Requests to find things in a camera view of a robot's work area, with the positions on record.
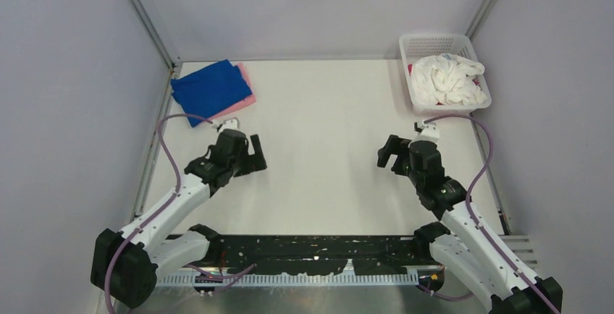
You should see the blue printed t shirt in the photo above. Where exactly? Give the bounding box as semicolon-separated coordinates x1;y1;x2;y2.
170;60;256;128

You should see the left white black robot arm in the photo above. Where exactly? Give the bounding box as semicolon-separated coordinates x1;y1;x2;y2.
91;128;267;313

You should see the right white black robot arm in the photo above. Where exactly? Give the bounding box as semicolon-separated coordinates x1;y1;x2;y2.
377;135;563;313

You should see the pink folded t shirt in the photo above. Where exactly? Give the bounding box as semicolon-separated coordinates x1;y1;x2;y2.
205;60;256;119

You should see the white crumpled t shirt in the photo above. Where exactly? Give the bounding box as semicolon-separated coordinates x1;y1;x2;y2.
410;54;487;106

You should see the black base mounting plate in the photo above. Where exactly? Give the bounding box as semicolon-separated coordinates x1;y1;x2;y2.
193;234;439;276

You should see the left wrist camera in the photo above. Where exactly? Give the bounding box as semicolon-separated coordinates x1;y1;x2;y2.
211;118;240;133

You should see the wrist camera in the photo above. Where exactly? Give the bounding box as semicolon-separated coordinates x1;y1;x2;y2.
412;120;440;143
211;118;240;133

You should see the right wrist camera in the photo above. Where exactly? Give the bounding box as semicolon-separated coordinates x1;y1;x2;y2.
412;120;440;143

